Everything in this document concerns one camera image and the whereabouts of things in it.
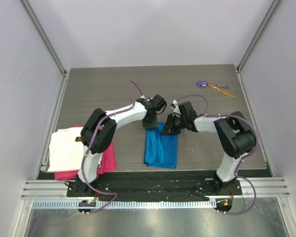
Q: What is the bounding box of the blue cloth napkin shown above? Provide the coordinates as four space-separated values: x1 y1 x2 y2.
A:
144 122 178 169

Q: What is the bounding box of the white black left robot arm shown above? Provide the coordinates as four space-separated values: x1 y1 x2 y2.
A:
75 94 167 197

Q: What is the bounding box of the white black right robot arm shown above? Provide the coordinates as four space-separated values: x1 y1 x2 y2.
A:
160 102 259 195

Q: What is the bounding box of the iridescent purple spoon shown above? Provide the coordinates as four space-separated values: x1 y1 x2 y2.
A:
196 80 208 87

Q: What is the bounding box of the pink folded cloth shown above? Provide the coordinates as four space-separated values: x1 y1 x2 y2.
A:
54 125 116 180

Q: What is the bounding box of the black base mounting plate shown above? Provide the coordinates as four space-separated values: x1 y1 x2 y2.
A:
65 178 242 201

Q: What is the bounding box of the white folded cloth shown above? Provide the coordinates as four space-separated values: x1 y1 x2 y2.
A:
47 126 85 172

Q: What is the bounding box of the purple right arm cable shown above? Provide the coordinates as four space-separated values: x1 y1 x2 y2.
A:
171 94 259 215

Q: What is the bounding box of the aluminium front frame rail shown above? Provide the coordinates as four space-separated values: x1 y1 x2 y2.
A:
21 178 290 202

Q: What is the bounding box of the slotted white cable duct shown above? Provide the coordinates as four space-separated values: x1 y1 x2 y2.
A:
32 198 217 209

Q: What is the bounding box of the right aluminium corner post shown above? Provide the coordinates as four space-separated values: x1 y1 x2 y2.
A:
236 0 283 73

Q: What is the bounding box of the aluminium corner post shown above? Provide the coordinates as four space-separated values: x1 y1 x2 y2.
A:
20 0 67 76
236 0 283 73

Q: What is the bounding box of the left aluminium corner post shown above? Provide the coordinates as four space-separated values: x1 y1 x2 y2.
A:
20 0 67 76

